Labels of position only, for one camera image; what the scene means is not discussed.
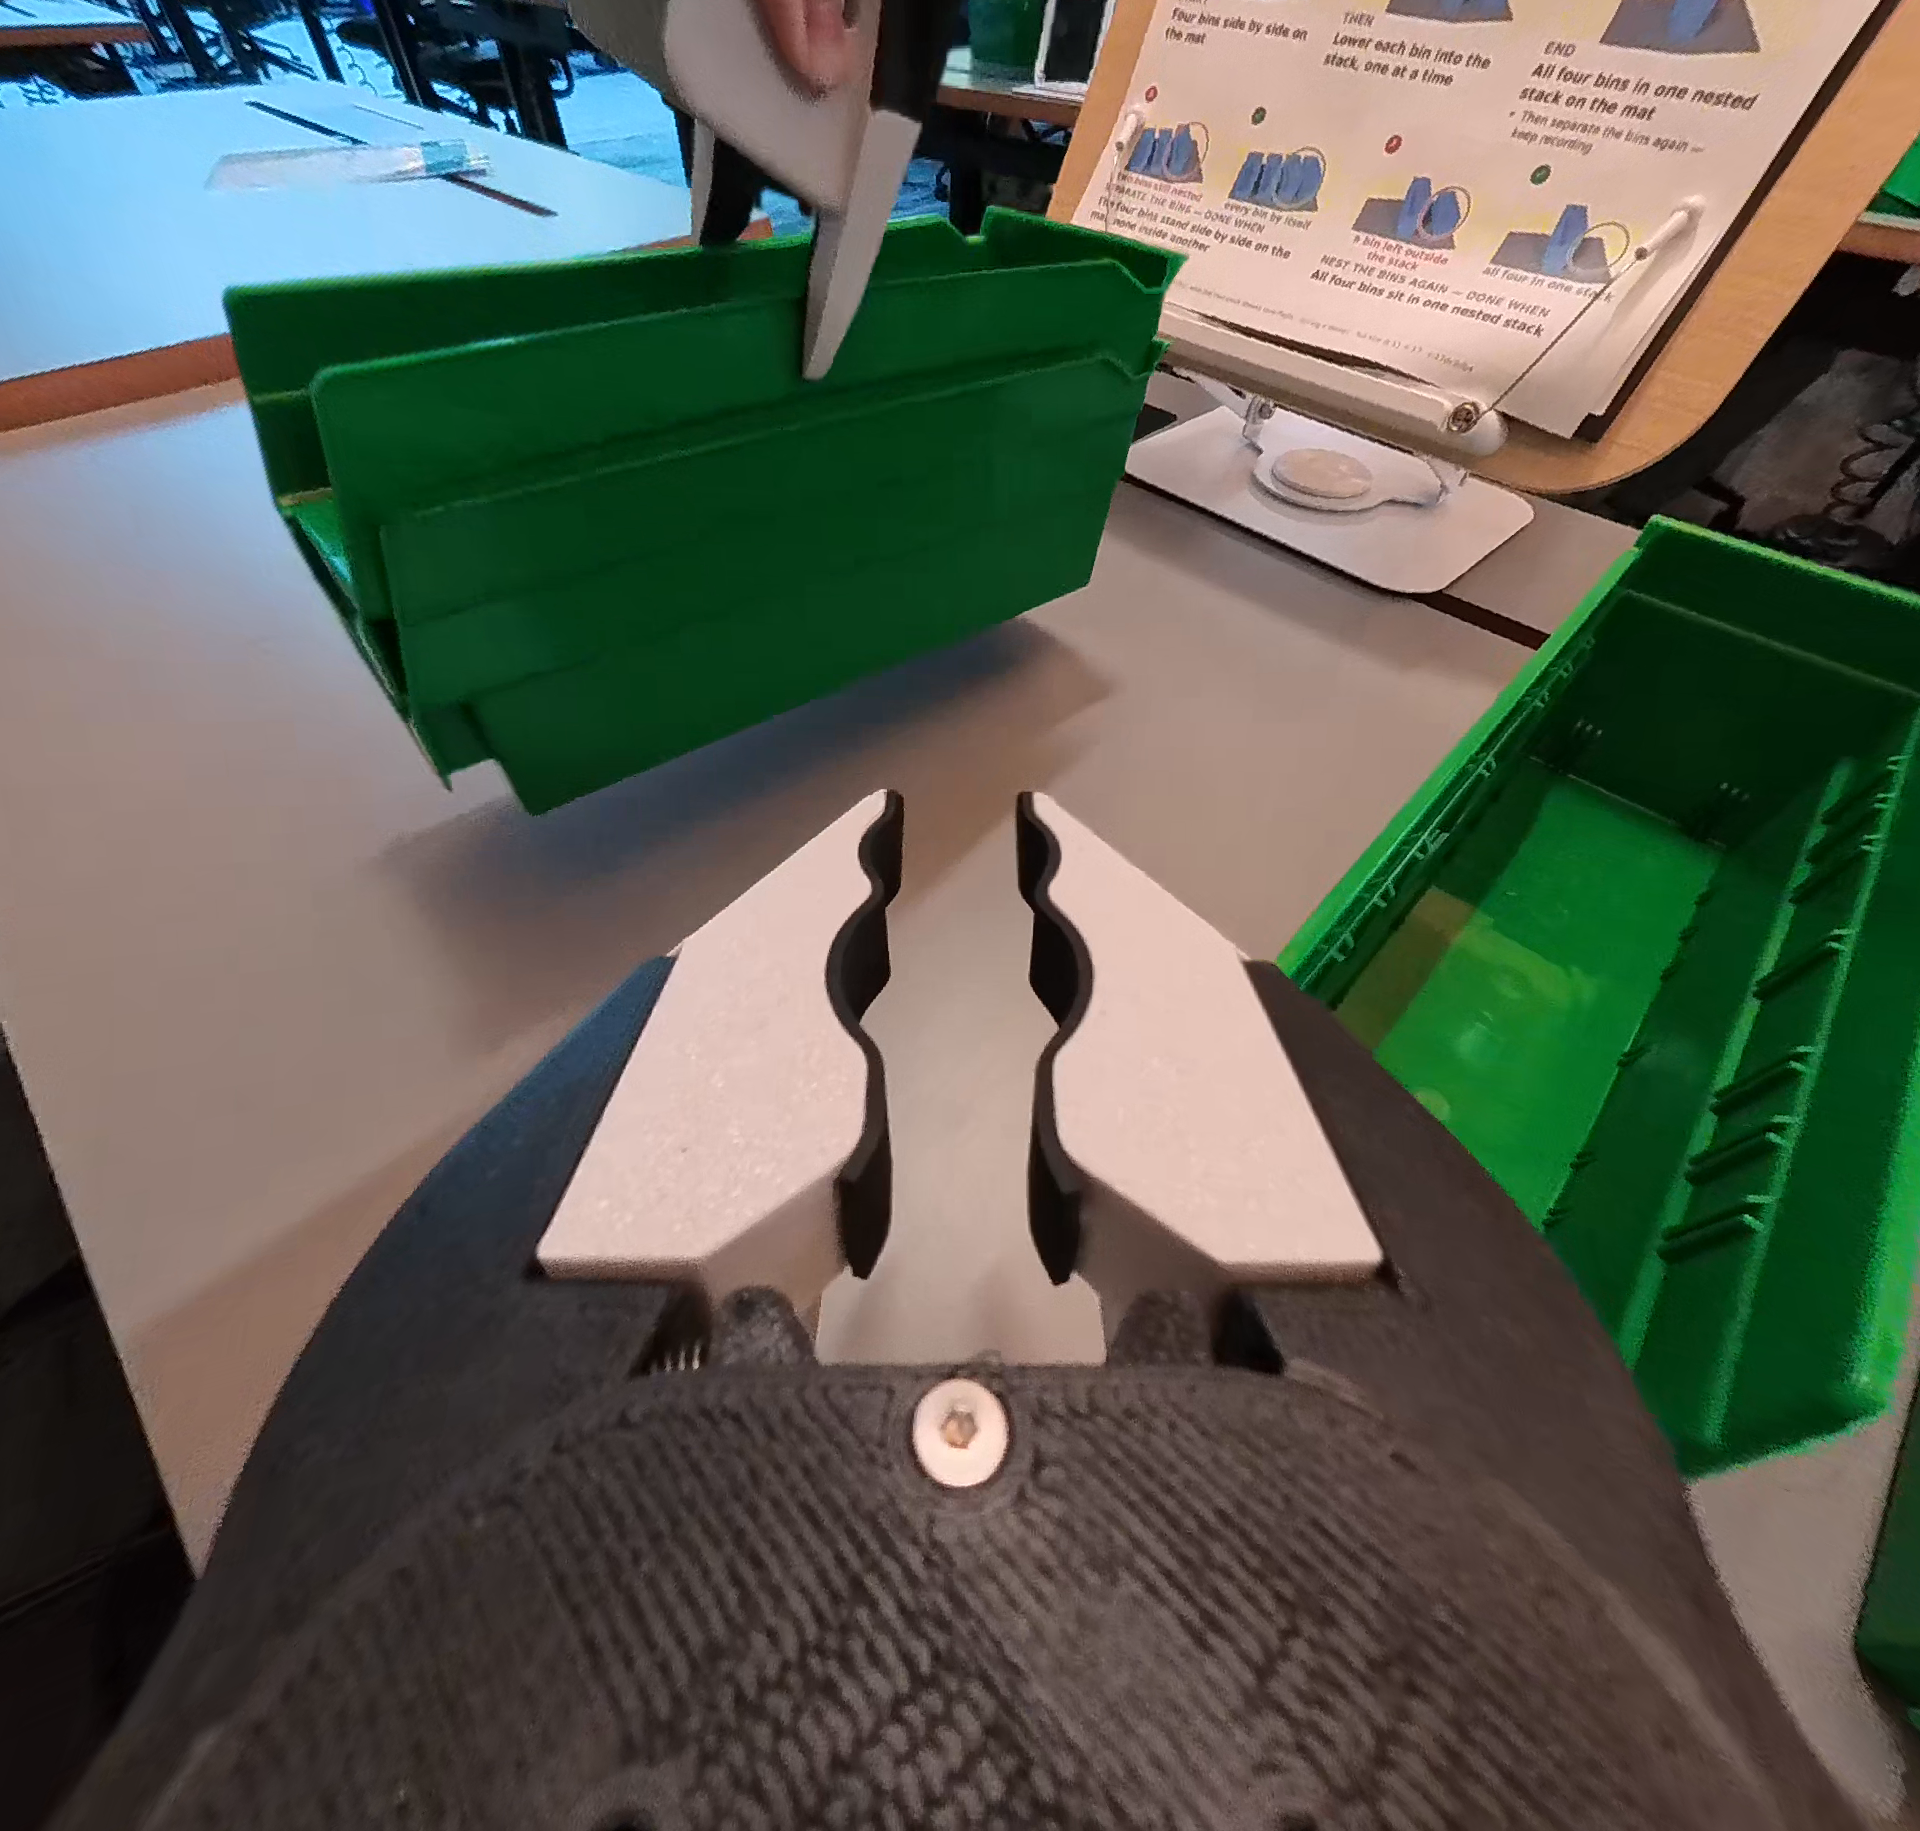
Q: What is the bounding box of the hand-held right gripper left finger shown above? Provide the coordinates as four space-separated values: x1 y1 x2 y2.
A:
534 786 908 1301

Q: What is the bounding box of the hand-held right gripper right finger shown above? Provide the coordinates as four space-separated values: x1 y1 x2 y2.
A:
1016 786 1389 1301

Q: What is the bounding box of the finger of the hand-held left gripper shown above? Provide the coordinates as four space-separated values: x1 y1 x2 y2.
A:
686 105 755 248
660 0 928 382

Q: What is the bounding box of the grey neighbour desk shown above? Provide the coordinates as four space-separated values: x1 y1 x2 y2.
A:
0 82 784 429

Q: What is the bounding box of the person's left hand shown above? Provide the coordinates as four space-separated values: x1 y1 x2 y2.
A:
746 0 860 105

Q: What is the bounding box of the wooden table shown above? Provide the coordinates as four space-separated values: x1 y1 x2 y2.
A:
935 52 1090 129

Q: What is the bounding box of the clear display stand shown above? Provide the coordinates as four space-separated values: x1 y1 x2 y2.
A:
1033 0 1123 87

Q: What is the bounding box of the clear plastic sheet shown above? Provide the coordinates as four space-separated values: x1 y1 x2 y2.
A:
206 134 495 198

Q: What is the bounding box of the white stand base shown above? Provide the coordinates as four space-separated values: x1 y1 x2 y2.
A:
1126 367 1537 595

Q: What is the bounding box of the printed instruction sheet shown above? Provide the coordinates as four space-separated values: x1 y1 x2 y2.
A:
1091 0 1920 441

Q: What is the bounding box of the wooden board stand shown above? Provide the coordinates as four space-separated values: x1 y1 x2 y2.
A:
1048 0 1920 498

